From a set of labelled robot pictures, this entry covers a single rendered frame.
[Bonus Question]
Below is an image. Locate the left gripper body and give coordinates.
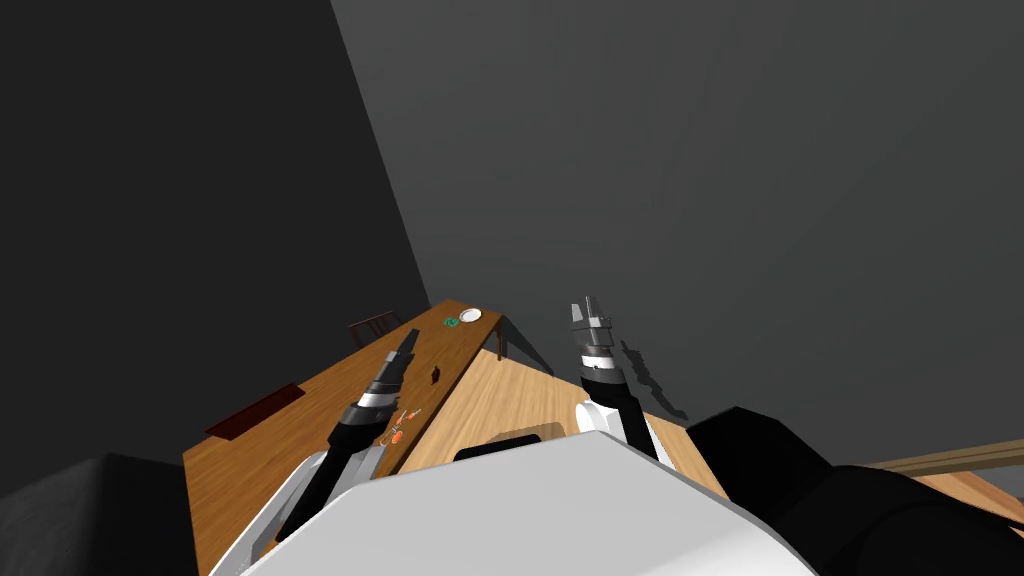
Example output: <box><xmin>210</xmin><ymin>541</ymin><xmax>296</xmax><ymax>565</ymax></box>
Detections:
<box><xmin>379</xmin><ymin>347</ymin><xmax>416</xmax><ymax>387</ymax></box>

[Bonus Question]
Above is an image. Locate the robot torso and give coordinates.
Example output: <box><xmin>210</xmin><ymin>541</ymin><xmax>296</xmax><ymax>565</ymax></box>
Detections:
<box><xmin>239</xmin><ymin>430</ymin><xmax>819</xmax><ymax>576</ymax></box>

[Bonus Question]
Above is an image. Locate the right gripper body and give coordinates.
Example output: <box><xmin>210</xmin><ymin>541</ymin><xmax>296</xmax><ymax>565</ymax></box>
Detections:
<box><xmin>569</xmin><ymin>315</ymin><xmax>617</xmax><ymax>352</ymax></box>

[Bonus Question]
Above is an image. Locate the brown wooden table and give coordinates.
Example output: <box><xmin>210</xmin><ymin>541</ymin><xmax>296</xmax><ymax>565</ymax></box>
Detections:
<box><xmin>182</xmin><ymin>299</ymin><xmax>507</xmax><ymax>576</ymax></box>

